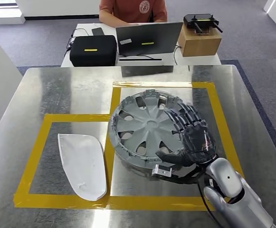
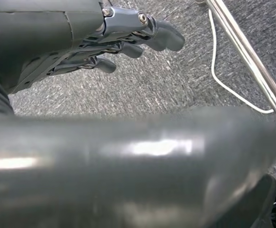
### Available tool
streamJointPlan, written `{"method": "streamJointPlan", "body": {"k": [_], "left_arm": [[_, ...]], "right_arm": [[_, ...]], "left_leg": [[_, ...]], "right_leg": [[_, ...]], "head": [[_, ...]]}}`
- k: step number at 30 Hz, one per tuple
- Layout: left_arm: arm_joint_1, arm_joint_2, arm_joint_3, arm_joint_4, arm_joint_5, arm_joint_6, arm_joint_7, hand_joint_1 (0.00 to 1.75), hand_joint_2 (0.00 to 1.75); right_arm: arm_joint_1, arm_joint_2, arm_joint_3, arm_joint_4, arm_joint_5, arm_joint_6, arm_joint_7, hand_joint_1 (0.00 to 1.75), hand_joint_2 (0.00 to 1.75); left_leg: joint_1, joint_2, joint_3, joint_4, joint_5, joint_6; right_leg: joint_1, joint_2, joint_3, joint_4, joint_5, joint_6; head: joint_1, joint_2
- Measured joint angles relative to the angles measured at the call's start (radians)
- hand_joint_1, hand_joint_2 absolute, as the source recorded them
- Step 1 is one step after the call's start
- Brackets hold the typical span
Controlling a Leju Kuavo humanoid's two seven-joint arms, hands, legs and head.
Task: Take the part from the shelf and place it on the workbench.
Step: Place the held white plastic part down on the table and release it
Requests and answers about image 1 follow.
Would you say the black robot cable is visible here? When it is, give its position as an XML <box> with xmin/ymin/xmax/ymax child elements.
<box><xmin>157</xmin><ymin>167</ymin><xmax>223</xmax><ymax>228</ymax></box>

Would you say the grey laptop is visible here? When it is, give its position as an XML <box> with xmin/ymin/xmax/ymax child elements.
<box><xmin>116</xmin><ymin>22</ymin><xmax>183</xmax><ymax>57</ymax></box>

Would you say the person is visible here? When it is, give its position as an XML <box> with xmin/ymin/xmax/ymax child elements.
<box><xmin>98</xmin><ymin>0</ymin><xmax>168</xmax><ymax>29</ymax></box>

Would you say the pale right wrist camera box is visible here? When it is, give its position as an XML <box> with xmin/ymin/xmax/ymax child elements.
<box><xmin>151</xmin><ymin>164</ymin><xmax>172</xmax><ymax>179</ymax></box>

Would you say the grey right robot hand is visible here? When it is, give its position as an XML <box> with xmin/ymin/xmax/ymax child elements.
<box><xmin>156</xmin><ymin>102</ymin><xmax>217</xmax><ymax>167</ymax></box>

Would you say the black desk cable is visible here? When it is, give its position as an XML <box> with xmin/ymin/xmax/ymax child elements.
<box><xmin>173</xmin><ymin>45</ymin><xmax>181</xmax><ymax>66</ymax></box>
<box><xmin>64</xmin><ymin>28</ymin><xmax>90</xmax><ymax>58</ymax></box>

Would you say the stainless steel workbench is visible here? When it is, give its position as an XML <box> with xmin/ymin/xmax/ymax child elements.
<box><xmin>0</xmin><ymin>64</ymin><xmax>276</xmax><ymax>228</ymax></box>

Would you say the black antenna device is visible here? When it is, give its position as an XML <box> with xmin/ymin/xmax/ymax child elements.
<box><xmin>183</xmin><ymin>13</ymin><xmax>224</xmax><ymax>35</ymax></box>

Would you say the white side panel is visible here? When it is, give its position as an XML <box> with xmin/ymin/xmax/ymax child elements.
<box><xmin>0</xmin><ymin>27</ymin><xmax>23</xmax><ymax>126</ymax></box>

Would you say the grey plastic wheel hubcap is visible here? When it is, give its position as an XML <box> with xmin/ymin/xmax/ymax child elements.
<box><xmin>107</xmin><ymin>89</ymin><xmax>198</xmax><ymax>173</ymax></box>

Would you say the brown cardboard box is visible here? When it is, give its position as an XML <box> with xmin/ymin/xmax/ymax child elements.
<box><xmin>177</xmin><ymin>23</ymin><xmax>222</xmax><ymax>57</ymax></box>

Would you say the white plastic mirror cover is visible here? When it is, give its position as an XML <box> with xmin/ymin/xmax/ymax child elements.
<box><xmin>58</xmin><ymin>133</ymin><xmax>107</xmax><ymax>202</ymax></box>

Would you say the small yellow tape rectangle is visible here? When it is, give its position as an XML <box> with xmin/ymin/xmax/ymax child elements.
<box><xmin>13</xmin><ymin>113</ymin><xmax>116</xmax><ymax>210</ymax></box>

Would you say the black equipment case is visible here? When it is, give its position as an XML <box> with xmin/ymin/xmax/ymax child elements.
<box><xmin>70</xmin><ymin>35</ymin><xmax>117</xmax><ymax>67</ymax></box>

